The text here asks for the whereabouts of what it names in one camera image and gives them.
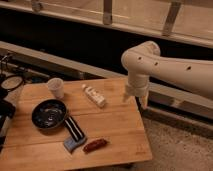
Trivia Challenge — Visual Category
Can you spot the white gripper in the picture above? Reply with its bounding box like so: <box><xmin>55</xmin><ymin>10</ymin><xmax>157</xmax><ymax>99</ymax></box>
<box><xmin>123</xmin><ymin>84</ymin><xmax>149</xmax><ymax>109</ymax></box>

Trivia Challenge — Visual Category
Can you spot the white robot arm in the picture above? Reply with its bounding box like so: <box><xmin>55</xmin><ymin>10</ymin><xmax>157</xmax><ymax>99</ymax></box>
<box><xmin>121</xmin><ymin>41</ymin><xmax>213</xmax><ymax>109</ymax></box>

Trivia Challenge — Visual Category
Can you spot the white plastic bottle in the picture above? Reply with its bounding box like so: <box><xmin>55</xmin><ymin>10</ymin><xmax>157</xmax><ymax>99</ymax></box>
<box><xmin>82</xmin><ymin>84</ymin><xmax>106</xmax><ymax>108</ymax></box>

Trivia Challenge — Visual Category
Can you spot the wooden board table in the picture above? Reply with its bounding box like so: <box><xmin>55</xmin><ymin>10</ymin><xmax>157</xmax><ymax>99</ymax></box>
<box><xmin>0</xmin><ymin>78</ymin><xmax>152</xmax><ymax>171</ymax></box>

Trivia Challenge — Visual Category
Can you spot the brown sausage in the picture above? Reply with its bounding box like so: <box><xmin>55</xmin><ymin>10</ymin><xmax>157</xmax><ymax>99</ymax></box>
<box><xmin>83</xmin><ymin>139</ymin><xmax>108</xmax><ymax>153</ymax></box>

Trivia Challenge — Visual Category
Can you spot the blue black striped sponge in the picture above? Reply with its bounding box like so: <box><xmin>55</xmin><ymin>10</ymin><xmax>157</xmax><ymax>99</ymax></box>
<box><xmin>63</xmin><ymin>116</ymin><xmax>87</xmax><ymax>153</ymax></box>

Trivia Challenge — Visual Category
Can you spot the white paper cup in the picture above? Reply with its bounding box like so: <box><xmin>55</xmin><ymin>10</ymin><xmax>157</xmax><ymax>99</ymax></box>
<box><xmin>46</xmin><ymin>78</ymin><xmax>64</xmax><ymax>99</ymax></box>

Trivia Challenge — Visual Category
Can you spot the dark blue bowl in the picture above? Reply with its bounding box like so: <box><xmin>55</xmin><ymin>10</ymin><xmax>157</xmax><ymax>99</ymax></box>
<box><xmin>32</xmin><ymin>99</ymin><xmax>67</xmax><ymax>129</ymax></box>

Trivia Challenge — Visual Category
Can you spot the round black framed dish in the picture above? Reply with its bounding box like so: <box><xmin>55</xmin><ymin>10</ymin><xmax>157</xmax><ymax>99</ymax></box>
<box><xmin>0</xmin><ymin>75</ymin><xmax>24</xmax><ymax>91</ymax></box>

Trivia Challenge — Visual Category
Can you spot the black device at left edge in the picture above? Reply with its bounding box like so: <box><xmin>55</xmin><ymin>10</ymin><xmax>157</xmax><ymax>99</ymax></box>
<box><xmin>0</xmin><ymin>98</ymin><xmax>17</xmax><ymax>153</ymax></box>

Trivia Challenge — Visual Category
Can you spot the black cable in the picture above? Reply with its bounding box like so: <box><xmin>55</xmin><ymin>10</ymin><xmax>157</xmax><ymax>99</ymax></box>
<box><xmin>0</xmin><ymin>53</ymin><xmax>29</xmax><ymax>79</ymax></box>

